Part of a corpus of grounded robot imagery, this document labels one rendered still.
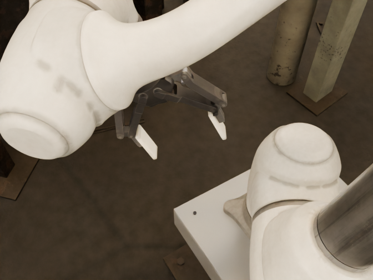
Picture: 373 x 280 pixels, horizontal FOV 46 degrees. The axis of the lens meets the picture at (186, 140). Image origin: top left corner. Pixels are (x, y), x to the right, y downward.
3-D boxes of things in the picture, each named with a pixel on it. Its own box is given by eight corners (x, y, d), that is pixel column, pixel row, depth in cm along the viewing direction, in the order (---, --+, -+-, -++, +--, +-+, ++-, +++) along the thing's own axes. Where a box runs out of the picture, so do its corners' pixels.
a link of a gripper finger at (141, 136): (139, 136, 75) (135, 138, 75) (157, 159, 80) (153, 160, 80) (139, 124, 77) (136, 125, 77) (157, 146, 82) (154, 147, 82)
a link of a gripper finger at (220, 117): (207, 98, 71) (225, 92, 71) (218, 116, 75) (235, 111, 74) (207, 104, 70) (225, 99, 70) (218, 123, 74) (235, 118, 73)
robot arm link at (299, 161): (316, 177, 98) (346, 108, 81) (325, 251, 86) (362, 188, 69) (244, 170, 99) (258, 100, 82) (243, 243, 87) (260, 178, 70)
